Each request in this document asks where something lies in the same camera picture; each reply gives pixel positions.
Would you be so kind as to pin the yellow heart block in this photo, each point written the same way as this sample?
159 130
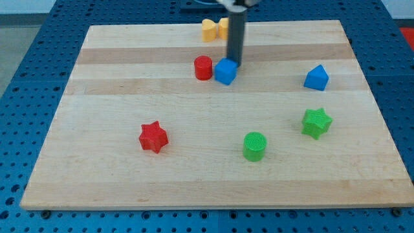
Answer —
209 30

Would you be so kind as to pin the green star block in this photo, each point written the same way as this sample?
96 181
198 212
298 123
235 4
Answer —
315 123

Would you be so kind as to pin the light wooden board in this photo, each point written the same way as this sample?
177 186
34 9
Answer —
129 75

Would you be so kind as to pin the red cylinder block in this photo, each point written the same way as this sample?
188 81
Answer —
203 68

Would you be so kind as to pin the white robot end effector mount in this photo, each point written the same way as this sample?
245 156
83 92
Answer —
243 3

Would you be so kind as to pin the green cylinder block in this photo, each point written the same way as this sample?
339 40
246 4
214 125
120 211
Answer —
254 146

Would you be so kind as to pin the yellow block behind rod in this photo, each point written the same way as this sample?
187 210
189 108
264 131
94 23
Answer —
223 28

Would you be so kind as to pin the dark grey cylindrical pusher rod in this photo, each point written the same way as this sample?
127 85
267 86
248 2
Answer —
236 33

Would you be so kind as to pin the red star block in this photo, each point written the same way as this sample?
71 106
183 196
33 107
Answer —
153 137

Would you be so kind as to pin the blue cube block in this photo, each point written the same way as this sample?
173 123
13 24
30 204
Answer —
225 71

